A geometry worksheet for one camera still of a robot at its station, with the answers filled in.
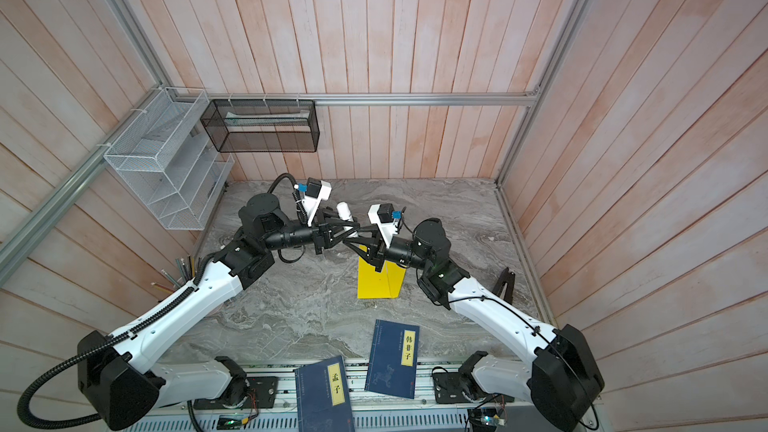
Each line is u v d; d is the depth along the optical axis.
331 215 0.62
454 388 0.73
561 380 0.40
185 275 0.82
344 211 0.61
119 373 0.37
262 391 0.73
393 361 0.78
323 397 0.72
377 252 0.59
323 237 0.58
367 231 0.64
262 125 1.07
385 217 0.57
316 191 0.57
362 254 0.64
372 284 0.93
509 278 0.91
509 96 0.95
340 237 0.62
